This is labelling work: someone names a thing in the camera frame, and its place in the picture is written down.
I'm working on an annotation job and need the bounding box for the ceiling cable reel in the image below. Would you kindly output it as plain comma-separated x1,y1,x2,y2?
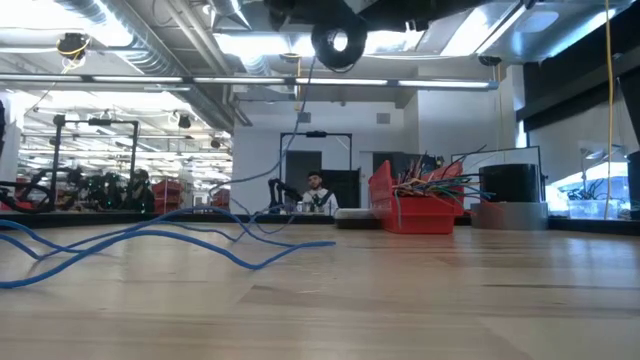
55,32,92,69

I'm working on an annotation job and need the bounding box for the blue network cord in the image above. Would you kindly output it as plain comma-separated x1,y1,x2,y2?
0,55,337,290

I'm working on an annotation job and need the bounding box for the red plastic bin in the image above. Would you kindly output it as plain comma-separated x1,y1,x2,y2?
368,159,466,235

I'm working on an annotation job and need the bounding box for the black tape roll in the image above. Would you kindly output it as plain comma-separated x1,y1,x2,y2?
478,163,548,204

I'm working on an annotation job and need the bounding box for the bundle of coloured wires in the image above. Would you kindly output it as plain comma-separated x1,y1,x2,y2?
397,144,489,184
392,172,497,214

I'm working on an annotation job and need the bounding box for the black aluminium table frame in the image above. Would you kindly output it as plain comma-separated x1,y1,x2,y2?
0,211,640,237

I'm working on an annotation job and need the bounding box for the small blue object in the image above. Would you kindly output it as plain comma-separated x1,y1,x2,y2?
310,17,369,71

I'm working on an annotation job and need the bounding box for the yellow hanging cable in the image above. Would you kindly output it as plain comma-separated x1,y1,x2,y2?
603,0,616,220

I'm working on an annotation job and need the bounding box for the black bin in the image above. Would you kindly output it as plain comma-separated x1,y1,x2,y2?
626,149,640,221

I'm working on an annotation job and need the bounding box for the black frame rig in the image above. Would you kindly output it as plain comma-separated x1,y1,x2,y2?
49,113,140,211
278,130,354,209

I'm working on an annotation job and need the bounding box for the long ceiling light strip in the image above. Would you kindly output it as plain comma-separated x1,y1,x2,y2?
0,73,500,92

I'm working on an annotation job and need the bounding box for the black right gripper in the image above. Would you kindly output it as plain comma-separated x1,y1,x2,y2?
267,0,374,29

